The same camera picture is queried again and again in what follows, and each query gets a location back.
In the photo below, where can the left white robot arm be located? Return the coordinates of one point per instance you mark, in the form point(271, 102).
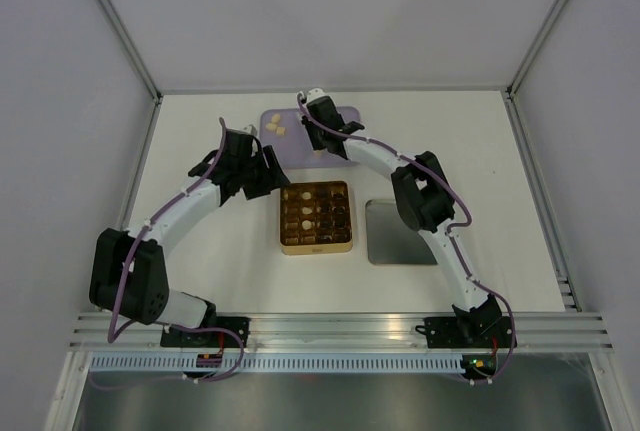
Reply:
point(129, 274)

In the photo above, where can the aluminium frame post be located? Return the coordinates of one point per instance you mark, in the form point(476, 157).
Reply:
point(551, 19)
point(129, 48)

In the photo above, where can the aluminium mounting rail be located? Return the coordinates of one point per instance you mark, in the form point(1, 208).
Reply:
point(563, 332)

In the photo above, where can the purple plastic tray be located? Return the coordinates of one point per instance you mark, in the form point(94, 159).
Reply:
point(293, 150)

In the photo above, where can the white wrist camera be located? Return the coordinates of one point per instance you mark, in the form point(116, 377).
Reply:
point(310, 96)
point(250, 129)

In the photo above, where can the left aluminium frame post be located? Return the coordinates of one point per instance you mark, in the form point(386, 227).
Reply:
point(129, 48)

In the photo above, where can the white slotted cable duct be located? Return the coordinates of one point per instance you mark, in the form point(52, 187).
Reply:
point(446, 363)

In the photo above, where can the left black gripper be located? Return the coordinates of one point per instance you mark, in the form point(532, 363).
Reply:
point(272, 177)

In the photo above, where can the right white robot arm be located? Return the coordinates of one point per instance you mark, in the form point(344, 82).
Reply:
point(427, 205)

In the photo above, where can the right aluminium frame post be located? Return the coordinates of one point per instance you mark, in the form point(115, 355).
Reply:
point(551, 19)

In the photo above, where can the gold chocolate box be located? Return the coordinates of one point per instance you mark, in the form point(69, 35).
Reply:
point(293, 239)

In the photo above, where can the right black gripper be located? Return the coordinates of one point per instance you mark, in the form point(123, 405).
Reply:
point(316, 143)

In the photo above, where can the silver tin lid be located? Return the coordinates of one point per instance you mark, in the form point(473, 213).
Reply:
point(390, 241)

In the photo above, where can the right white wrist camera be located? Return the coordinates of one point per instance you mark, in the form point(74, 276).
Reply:
point(310, 96)

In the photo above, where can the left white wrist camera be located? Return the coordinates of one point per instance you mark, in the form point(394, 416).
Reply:
point(250, 129)

